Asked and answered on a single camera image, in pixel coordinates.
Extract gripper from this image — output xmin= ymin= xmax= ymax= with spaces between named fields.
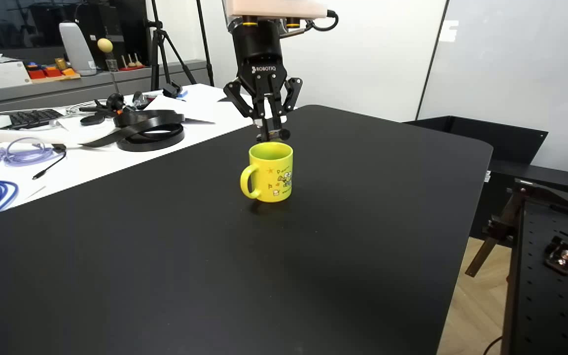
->
xmin=223 ymin=22 xmax=304 ymax=142

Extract black marker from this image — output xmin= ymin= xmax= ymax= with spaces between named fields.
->
xmin=256 ymin=128 xmax=291 ymax=144

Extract yellow mug with print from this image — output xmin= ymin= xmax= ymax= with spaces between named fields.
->
xmin=240 ymin=142 xmax=294 ymax=203

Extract black pole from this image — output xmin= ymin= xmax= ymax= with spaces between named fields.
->
xmin=195 ymin=0 xmax=215 ymax=87

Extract sheets of white paper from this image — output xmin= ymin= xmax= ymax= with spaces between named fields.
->
xmin=142 ymin=93 xmax=217 ymax=124

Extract red tray with wooden pegs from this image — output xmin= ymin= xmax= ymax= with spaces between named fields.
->
xmin=118 ymin=53 xmax=147 ymax=71

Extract grey sideboard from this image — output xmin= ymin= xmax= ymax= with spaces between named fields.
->
xmin=0 ymin=60 xmax=212 ymax=118

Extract white table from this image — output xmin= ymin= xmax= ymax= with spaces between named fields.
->
xmin=0 ymin=83 xmax=257 ymax=223

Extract white and grey speaker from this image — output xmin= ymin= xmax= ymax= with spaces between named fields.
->
xmin=58 ymin=20 xmax=98 ymax=76

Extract tray of orange blocks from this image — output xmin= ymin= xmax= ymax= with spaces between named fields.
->
xmin=26 ymin=57 xmax=81 ymax=84

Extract black open box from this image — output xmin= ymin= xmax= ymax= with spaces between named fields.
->
xmin=404 ymin=115 xmax=568 ymax=242

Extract black keyboard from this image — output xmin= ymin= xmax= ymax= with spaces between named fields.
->
xmin=0 ymin=108 xmax=66 ymax=131

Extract coil of black strap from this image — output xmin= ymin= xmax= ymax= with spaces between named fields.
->
xmin=81 ymin=109 xmax=186 ymax=152

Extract black clamp mount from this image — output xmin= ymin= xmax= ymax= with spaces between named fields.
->
xmin=79 ymin=92 xmax=142 ymax=127

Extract black cable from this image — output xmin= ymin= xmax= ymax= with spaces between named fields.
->
xmin=483 ymin=335 xmax=505 ymax=355
xmin=32 ymin=143 xmax=68 ymax=180

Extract coil of purple cable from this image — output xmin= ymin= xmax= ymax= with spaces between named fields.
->
xmin=0 ymin=138 xmax=57 ymax=167

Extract black bracket with brown leg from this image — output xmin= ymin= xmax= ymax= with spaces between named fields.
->
xmin=465 ymin=178 xmax=568 ymax=278

